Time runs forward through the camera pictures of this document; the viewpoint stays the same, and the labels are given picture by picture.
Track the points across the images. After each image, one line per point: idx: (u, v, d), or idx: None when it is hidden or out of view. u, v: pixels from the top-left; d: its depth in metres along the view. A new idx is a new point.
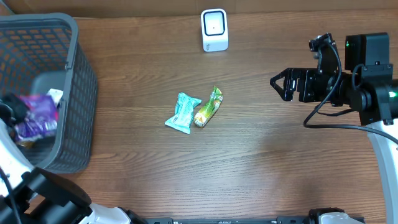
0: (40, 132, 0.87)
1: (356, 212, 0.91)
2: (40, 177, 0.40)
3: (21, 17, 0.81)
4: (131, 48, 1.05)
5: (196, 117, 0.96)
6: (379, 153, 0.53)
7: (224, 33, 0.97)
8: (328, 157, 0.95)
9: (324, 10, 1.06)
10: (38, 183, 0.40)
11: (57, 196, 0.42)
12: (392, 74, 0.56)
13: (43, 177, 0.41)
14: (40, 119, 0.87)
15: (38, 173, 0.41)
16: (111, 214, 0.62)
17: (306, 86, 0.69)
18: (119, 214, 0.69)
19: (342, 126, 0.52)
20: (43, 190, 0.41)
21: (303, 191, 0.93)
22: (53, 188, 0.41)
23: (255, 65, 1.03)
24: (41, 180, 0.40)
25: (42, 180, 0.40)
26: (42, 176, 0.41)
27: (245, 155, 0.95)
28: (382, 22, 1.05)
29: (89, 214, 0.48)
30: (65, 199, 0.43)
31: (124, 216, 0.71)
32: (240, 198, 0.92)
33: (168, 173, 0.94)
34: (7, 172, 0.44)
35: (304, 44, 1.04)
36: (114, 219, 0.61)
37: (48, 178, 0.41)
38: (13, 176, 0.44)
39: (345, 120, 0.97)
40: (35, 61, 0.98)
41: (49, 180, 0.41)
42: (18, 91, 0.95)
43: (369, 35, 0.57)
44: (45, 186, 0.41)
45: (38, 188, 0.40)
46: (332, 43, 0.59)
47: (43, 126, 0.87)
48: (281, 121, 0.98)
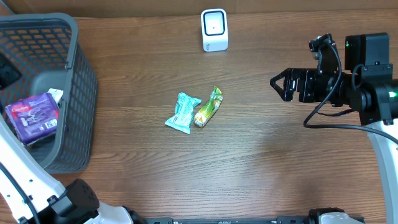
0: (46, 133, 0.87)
1: (356, 212, 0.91)
2: (68, 201, 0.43)
3: (21, 16, 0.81)
4: (131, 48, 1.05)
5: (196, 117, 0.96)
6: (379, 153, 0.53)
7: (224, 33, 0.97)
8: (329, 157, 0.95)
9: (324, 10, 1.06)
10: (66, 208, 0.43)
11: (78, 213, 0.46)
12: (392, 74, 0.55)
13: (68, 201, 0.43)
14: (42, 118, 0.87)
15: (64, 198, 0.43)
16: (112, 213, 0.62)
17: (306, 86, 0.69)
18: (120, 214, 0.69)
19: (341, 126, 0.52)
20: (68, 211, 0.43)
21: (303, 191, 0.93)
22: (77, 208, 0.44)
23: (255, 65, 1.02)
24: (68, 205, 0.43)
25: (69, 205, 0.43)
26: (69, 201, 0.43)
27: (245, 155, 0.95)
28: (382, 22, 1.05)
29: (95, 216, 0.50)
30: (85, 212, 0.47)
31: (127, 217, 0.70)
32: (240, 198, 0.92)
33: (168, 173, 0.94)
34: (29, 193, 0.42)
35: (304, 44, 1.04)
36: (117, 219, 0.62)
37: (73, 201, 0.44)
38: (35, 198, 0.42)
39: (345, 120, 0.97)
40: (35, 61, 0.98)
41: (74, 202, 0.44)
42: (17, 91, 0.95)
43: (369, 35, 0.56)
44: (71, 210, 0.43)
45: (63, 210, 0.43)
46: (332, 43, 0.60)
47: (45, 126, 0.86)
48: (281, 121, 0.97)
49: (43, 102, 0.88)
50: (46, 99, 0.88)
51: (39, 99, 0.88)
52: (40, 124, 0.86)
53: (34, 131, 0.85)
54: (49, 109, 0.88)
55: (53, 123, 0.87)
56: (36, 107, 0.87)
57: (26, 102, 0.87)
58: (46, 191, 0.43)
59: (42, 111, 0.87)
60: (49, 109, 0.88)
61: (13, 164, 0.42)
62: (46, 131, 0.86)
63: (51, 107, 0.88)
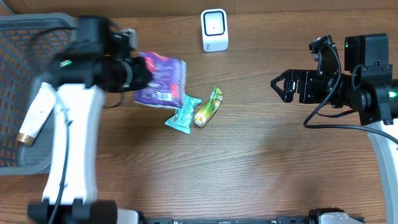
0: (152, 102, 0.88)
1: (356, 212, 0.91)
2: (84, 195, 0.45)
3: (21, 16, 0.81)
4: None
5: (196, 117, 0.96)
6: (379, 153, 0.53)
7: (224, 33, 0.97)
8: (329, 157, 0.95)
9: (324, 10, 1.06)
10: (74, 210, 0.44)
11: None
12: (392, 74, 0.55)
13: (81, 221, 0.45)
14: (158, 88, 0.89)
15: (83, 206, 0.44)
16: (124, 223, 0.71)
17: (306, 87, 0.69)
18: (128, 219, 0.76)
19: (341, 126, 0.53)
20: (77, 208, 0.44)
21: (303, 191, 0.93)
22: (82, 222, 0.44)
23: (255, 65, 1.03)
24: (83, 214, 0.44)
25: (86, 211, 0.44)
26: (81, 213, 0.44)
27: (245, 155, 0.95)
28: (382, 22, 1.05)
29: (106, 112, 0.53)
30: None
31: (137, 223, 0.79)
32: (240, 198, 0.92)
33: (167, 173, 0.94)
34: (66, 181, 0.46)
35: (304, 44, 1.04)
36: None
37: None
38: (68, 186, 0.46)
39: (345, 120, 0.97)
40: (34, 61, 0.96)
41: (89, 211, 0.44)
42: (17, 90, 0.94)
43: (368, 36, 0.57)
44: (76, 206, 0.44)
45: (72, 201, 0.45)
46: (332, 45, 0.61)
47: (157, 95, 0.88)
48: (281, 121, 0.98)
49: (168, 69, 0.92)
50: (171, 68, 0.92)
51: (166, 65, 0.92)
52: (157, 91, 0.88)
53: (146, 95, 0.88)
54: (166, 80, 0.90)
55: (166, 97, 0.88)
56: (161, 70, 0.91)
57: (155, 61, 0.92)
58: (86, 173, 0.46)
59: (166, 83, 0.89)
60: (170, 80, 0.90)
61: (80, 131, 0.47)
62: (155, 99, 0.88)
63: (175, 79, 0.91)
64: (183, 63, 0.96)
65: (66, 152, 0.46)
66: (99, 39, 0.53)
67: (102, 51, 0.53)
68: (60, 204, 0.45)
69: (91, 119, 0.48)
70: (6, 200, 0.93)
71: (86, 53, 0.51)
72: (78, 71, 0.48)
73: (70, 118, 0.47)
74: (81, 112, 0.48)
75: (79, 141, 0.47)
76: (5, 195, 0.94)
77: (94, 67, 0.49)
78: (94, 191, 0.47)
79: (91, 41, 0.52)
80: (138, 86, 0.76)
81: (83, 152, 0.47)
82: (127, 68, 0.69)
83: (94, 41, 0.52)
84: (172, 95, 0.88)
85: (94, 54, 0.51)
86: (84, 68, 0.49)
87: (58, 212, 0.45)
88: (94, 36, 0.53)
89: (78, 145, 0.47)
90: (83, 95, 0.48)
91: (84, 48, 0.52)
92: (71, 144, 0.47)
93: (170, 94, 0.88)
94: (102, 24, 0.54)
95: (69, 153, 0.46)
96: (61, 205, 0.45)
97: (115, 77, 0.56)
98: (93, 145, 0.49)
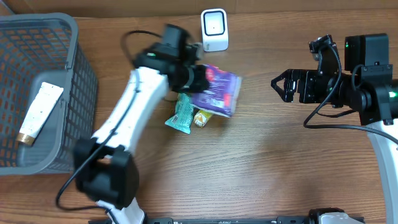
0: (204, 106, 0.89)
1: (356, 212, 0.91)
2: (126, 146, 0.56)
3: (21, 16, 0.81)
4: (131, 48, 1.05)
5: (196, 117, 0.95)
6: (379, 153, 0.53)
7: (224, 33, 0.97)
8: (329, 157, 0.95)
9: (324, 10, 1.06)
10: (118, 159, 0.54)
11: (115, 171, 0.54)
12: (392, 74, 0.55)
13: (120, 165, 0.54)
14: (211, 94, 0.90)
15: (124, 154, 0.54)
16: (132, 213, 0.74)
17: (306, 87, 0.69)
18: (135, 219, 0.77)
19: (341, 126, 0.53)
20: (119, 153, 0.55)
21: (303, 191, 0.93)
22: (116, 165, 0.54)
23: (255, 65, 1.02)
24: (123, 158, 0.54)
25: (125, 159, 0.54)
26: (124, 160, 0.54)
27: (245, 155, 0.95)
28: (382, 21, 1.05)
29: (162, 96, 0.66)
30: (118, 186, 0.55)
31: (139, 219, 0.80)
32: (240, 198, 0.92)
33: (167, 173, 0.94)
34: (117, 131, 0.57)
35: (304, 44, 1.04)
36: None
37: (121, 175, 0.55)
38: (116, 136, 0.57)
39: (346, 120, 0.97)
40: (35, 61, 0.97)
41: (127, 160, 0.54)
42: (17, 90, 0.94)
43: (368, 36, 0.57)
44: (120, 154, 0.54)
45: (115, 149, 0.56)
46: (332, 45, 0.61)
47: (211, 101, 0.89)
48: (282, 121, 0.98)
49: (224, 81, 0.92)
50: (227, 82, 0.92)
51: (224, 78, 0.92)
52: (212, 98, 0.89)
53: (201, 100, 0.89)
54: (221, 90, 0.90)
55: (218, 104, 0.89)
56: (218, 81, 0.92)
57: (214, 73, 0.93)
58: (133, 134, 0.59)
59: (220, 93, 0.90)
60: (223, 90, 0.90)
61: (139, 104, 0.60)
62: (208, 105, 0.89)
63: (229, 89, 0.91)
64: (238, 79, 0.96)
65: (125, 111, 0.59)
66: (178, 45, 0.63)
67: (177, 55, 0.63)
68: (106, 147, 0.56)
69: (153, 97, 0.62)
70: (6, 200, 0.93)
71: (161, 52, 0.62)
72: (157, 63, 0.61)
73: (138, 90, 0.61)
74: (147, 89, 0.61)
75: (137, 109, 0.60)
76: (5, 196, 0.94)
77: (169, 66, 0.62)
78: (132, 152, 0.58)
79: (171, 46, 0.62)
80: (198, 90, 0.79)
81: (135, 119, 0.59)
82: (191, 74, 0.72)
83: (174, 46, 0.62)
84: (224, 103, 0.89)
85: (170, 56, 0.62)
86: (158, 66, 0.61)
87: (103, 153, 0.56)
88: (175, 42, 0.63)
89: (135, 112, 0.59)
90: (153, 78, 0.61)
91: (165, 50, 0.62)
92: (129, 113, 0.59)
93: (221, 101, 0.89)
94: (181, 35, 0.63)
95: (127, 115, 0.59)
96: (106, 147, 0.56)
97: (177, 77, 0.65)
98: (145, 119, 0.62)
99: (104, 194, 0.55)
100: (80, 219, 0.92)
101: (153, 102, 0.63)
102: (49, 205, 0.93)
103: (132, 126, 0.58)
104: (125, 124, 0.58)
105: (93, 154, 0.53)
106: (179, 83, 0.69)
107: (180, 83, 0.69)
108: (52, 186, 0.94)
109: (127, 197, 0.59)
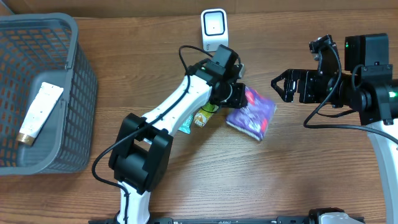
0: (240, 126, 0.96)
1: (356, 212, 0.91)
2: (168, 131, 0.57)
3: (21, 16, 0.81)
4: (131, 48, 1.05)
5: (196, 117, 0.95)
6: (379, 153, 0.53)
7: (224, 33, 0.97)
8: (329, 157, 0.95)
9: (324, 10, 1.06)
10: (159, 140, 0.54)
11: (153, 152, 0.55)
12: (392, 74, 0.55)
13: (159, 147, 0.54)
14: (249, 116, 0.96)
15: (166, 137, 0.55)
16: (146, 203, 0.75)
17: (307, 87, 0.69)
18: (142, 216, 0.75)
19: (341, 126, 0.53)
20: (161, 134, 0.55)
21: (303, 191, 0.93)
22: (157, 147, 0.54)
23: (255, 65, 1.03)
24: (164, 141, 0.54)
25: (166, 142, 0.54)
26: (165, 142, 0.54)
27: (245, 155, 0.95)
28: (382, 22, 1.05)
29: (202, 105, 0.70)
30: (150, 168, 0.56)
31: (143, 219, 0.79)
32: (240, 198, 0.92)
33: (167, 173, 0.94)
34: (164, 117, 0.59)
35: (304, 44, 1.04)
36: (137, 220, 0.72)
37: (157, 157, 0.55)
38: (162, 121, 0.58)
39: (345, 120, 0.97)
40: (35, 61, 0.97)
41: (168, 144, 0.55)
42: (18, 90, 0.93)
43: (368, 36, 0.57)
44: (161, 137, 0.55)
45: (160, 131, 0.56)
46: (332, 45, 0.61)
47: (250, 123, 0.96)
48: (282, 121, 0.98)
49: (265, 108, 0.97)
50: (267, 110, 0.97)
51: (264, 105, 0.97)
52: (250, 121, 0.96)
53: (240, 120, 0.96)
54: (260, 115, 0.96)
55: (255, 127, 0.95)
56: (259, 106, 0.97)
57: (257, 97, 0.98)
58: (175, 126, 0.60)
59: (259, 117, 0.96)
60: (262, 115, 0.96)
61: (186, 101, 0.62)
62: (245, 125, 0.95)
63: (267, 116, 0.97)
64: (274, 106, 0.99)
65: (175, 102, 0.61)
66: (226, 65, 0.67)
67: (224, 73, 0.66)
68: (152, 128, 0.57)
69: (198, 100, 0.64)
70: (6, 200, 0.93)
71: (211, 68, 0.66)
72: (205, 77, 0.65)
73: (189, 89, 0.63)
74: (195, 92, 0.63)
75: (183, 104, 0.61)
76: (5, 196, 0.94)
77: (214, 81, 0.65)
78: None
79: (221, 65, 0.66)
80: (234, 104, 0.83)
81: (181, 112, 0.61)
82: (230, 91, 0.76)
83: (223, 65, 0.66)
84: (261, 127, 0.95)
85: (217, 73, 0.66)
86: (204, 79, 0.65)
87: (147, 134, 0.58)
88: (224, 60, 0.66)
89: (182, 106, 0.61)
90: (204, 84, 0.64)
91: (214, 68, 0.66)
92: (176, 106, 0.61)
93: (259, 125, 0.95)
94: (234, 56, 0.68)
95: (175, 107, 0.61)
96: (151, 127, 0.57)
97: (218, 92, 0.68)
98: (184, 117, 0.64)
99: (136, 172, 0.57)
100: (80, 219, 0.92)
101: (194, 106, 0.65)
102: (49, 205, 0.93)
103: (176, 117, 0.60)
104: (171, 115, 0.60)
105: (140, 129, 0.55)
106: (219, 98, 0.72)
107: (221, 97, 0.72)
108: (53, 186, 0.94)
109: (155, 179, 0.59)
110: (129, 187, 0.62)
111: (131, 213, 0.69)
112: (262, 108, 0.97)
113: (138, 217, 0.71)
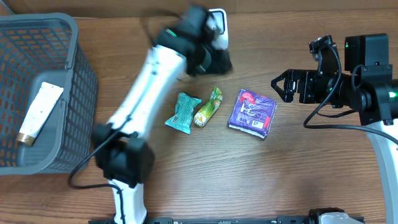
0: (243, 126, 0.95)
1: (356, 212, 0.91)
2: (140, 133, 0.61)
3: (22, 16, 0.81)
4: (131, 48, 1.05)
5: (196, 117, 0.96)
6: (379, 153, 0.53)
7: (224, 33, 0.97)
8: (329, 157, 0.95)
9: (324, 10, 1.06)
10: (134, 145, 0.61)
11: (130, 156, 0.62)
12: (392, 74, 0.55)
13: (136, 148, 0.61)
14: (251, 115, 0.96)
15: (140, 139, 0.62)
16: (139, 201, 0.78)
17: (307, 87, 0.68)
18: (139, 211, 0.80)
19: (341, 126, 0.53)
20: (134, 138, 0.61)
21: (303, 191, 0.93)
22: (132, 151, 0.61)
23: (255, 64, 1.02)
24: (138, 144, 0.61)
25: (139, 145, 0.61)
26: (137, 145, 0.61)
27: (245, 155, 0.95)
28: (382, 21, 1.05)
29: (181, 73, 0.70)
30: (135, 169, 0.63)
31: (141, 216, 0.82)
32: (240, 198, 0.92)
33: (167, 173, 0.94)
34: (133, 117, 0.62)
35: (304, 44, 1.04)
36: (134, 216, 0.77)
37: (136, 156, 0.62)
38: (132, 121, 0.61)
39: (345, 120, 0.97)
40: (35, 61, 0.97)
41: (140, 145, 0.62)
42: (18, 90, 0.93)
43: (368, 36, 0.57)
44: (137, 140, 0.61)
45: (131, 134, 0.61)
46: (332, 45, 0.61)
47: (251, 122, 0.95)
48: (282, 121, 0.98)
49: (266, 105, 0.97)
50: (268, 106, 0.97)
51: (265, 101, 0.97)
52: (252, 119, 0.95)
53: (240, 120, 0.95)
54: (262, 113, 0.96)
55: (257, 125, 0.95)
56: (260, 105, 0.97)
57: (257, 95, 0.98)
58: (147, 120, 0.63)
59: (260, 115, 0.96)
60: (264, 113, 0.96)
61: (154, 90, 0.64)
62: (247, 125, 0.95)
63: (270, 113, 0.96)
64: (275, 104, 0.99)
65: (138, 99, 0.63)
66: (200, 25, 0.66)
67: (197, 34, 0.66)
68: (121, 132, 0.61)
69: (168, 81, 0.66)
70: (7, 200, 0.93)
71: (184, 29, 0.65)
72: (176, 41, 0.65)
73: (155, 71, 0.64)
74: (163, 71, 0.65)
75: (152, 95, 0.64)
76: (5, 196, 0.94)
77: (181, 45, 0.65)
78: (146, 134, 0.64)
79: (193, 25, 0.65)
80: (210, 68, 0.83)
81: (150, 106, 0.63)
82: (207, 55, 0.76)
83: (195, 28, 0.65)
84: (263, 125, 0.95)
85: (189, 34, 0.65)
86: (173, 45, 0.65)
87: (119, 137, 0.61)
88: (196, 21, 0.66)
89: (150, 98, 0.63)
90: (172, 61, 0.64)
91: (186, 28, 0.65)
92: (143, 100, 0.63)
93: (260, 123, 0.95)
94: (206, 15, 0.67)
95: (143, 101, 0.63)
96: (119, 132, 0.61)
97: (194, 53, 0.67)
98: (160, 101, 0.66)
99: (121, 170, 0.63)
100: (80, 219, 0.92)
101: (167, 86, 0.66)
102: (50, 204, 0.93)
103: (145, 112, 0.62)
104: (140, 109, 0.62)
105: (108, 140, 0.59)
106: (195, 63, 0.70)
107: (195, 65, 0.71)
108: (53, 186, 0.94)
109: (143, 174, 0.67)
110: (120, 184, 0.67)
111: (126, 211, 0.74)
112: (263, 105, 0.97)
113: (134, 212, 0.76)
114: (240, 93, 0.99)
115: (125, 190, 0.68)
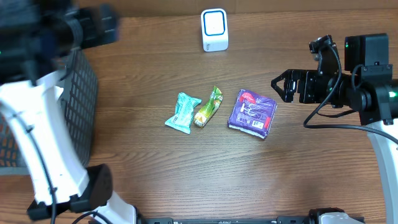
0: (243, 126, 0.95)
1: (356, 212, 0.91)
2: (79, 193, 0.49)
3: None
4: (131, 48, 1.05)
5: (196, 117, 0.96)
6: (379, 153, 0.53)
7: (224, 33, 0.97)
8: (329, 157, 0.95)
9: (324, 10, 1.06)
10: (81, 206, 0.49)
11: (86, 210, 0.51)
12: (392, 74, 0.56)
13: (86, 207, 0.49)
14: (251, 115, 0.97)
15: (83, 200, 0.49)
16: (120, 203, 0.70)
17: (306, 87, 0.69)
18: (127, 212, 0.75)
19: (341, 126, 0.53)
20: (76, 203, 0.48)
21: (303, 191, 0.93)
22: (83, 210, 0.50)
23: (255, 64, 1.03)
24: (86, 207, 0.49)
25: (86, 203, 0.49)
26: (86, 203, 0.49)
27: (245, 155, 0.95)
28: (382, 22, 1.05)
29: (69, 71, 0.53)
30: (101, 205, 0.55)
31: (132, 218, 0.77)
32: (240, 198, 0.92)
33: (167, 173, 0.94)
34: (56, 185, 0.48)
35: (304, 44, 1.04)
36: (124, 217, 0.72)
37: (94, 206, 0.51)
38: (59, 189, 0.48)
39: (345, 120, 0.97)
40: None
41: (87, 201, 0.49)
42: None
43: (368, 36, 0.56)
44: (79, 202, 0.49)
45: (69, 201, 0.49)
46: (332, 45, 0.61)
47: (251, 122, 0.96)
48: (281, 121, 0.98)
49: (265, 106, 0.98)
50: (268, 106, 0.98)
51: (265, 102, 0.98)
52: (252, 119, 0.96)
53: (240, 120, 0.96)
54: (262, 113, 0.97)
55: (258, 125, 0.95)
56: (260, 105, 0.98)
57: (256, 95, 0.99)
58: (73, 175, 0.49)
59: (260, 115, 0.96)
60: (265, 113, 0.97)
61: (45, 142, 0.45)
62: (247, 125, 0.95)
63: (270, 113, 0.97)
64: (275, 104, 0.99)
65: (40, 160, 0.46)
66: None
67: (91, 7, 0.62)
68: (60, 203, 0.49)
69: (50, 116, 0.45)
70: (7, 200, 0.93)
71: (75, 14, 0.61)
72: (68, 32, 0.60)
73: (25, 122, 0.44)
74: (33, 117, 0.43)
75: (48, 149, 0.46)
76: (5, 196, 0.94)
77: None
78: (85, 175, 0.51)
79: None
80: None
81: (64, 162, 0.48)
82: None
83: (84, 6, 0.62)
84: (264, 124, 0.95)
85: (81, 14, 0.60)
86: None
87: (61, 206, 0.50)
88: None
89: (50, 153, 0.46)
90: (31, 94, 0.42)
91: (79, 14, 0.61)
92: (48, 164, 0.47)
93: (261, 122, 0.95)
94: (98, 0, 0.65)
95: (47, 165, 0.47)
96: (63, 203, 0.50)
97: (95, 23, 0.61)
98: (63, 139, 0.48)
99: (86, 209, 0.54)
100: (80, 218, 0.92)
101: (56, 117, 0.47)
102: None
103: (63, 172, 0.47)
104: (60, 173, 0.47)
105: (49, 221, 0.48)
106: None
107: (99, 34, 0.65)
108: None
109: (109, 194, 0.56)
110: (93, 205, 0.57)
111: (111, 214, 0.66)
112: (263, 105, 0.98)
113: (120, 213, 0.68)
114: (240, 93, 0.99)
115: (101, 210, 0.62)
